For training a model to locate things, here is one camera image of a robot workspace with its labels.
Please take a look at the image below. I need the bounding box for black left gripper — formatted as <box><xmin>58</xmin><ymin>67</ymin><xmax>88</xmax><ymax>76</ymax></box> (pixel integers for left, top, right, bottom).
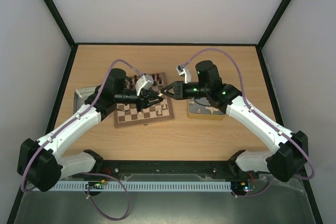
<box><xmin>115</xmin><ymin>89</ymin><xmax>163</xmax><ymax>112</ymax></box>

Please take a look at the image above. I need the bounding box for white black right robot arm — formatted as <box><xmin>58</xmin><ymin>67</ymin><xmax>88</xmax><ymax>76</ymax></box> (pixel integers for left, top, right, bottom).
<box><xmin>161</xmin><ymin>60</ymin><xmax>308</xmax><ymax>182</ymax></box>

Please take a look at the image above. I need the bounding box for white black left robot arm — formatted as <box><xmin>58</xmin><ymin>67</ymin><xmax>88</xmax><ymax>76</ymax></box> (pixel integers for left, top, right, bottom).
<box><xmin>17</xmin><ymin>68</ymin><xmax>163</xmax><ymax>192</ymax></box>

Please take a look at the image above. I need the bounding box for wooden chess board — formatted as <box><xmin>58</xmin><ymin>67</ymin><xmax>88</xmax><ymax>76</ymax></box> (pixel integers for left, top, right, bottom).
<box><xmin>114</xmin><ymin>72</ymin><xmax>174</xmax><ymax>129</ymax></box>

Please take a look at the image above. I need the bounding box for gold metal tin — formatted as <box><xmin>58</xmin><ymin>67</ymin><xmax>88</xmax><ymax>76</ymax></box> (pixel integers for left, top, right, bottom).
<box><xmin>187</xmin><ymin>98</ymin><xmax>225</xmax><ymax>121</ymax></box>

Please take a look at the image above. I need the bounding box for silver tin lid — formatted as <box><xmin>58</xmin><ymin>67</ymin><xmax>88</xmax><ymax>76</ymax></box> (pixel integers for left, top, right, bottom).
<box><xmin>73</xmin><ymin>87</ymin><xmax>96</xmax><ymax>114</ymax></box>

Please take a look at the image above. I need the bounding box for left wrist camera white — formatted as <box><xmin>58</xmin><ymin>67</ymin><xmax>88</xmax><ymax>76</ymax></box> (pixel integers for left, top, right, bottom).
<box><xmin>135</xmin><ymin>74</ymin><xmax>154</xmax><ymax>96</ymax></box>

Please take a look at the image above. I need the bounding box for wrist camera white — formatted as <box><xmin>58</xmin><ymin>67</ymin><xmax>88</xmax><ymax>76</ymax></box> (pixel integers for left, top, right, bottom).
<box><xmin>135</xmin><ymin>74</ymin><xmax>154</xmax><ymax>96</ymax></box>
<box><xmin>176</xmin><ymin>64</ymin><xmax>192</xmax><ymax>83</ymax></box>

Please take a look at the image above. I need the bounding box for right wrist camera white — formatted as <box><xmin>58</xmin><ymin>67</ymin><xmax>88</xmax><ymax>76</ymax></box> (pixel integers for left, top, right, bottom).
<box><xmin>176</xmin><ymin>64</ymin><xmax>192</xmax><ymax>83</ymax></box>

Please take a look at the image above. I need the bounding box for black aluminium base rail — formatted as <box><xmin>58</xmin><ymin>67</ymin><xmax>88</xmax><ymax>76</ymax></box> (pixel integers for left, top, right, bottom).
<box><xmin>26</xmin><ymin>158</ymin><xmax>305</xmax><ymax>180</ymax></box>

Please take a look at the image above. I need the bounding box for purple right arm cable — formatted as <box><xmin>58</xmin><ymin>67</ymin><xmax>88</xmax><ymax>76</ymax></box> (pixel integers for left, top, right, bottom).
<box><xmin>183</xmin><ymin>48</ymin><xmax>317</xmax><ymax>198</ymax></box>

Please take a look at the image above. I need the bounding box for light blue cable duct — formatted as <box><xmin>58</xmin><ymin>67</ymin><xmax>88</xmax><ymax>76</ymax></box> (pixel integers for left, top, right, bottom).
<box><xmin>50</xmin><ymin>181</ymin><xmax>232</xmax><ymax>192</ymax></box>

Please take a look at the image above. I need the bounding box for black frame post left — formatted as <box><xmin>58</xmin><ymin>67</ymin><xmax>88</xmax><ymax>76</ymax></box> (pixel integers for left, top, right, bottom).
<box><xmin>43</xmin><ymin>0</ymin><xmax>76</xmax><ymax>48</ymax></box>

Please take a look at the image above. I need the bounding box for black frame post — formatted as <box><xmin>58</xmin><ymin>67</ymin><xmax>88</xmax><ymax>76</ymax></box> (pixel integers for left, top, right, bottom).
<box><xmin>257</xmin><ymin>0</ymin><xmax>292</xmax><ymax>50</ymax></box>
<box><xmin>43</xmin><ymin>0</ymin><xmax>76</xmax><ymax>48</ymax></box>

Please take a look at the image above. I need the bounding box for black frame post right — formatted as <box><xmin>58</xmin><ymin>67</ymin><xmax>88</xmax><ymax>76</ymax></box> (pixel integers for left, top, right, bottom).
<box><xmin>257</xmin><ymin>0</ymin><xmax>292</xmax><ymax>50</ymax></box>

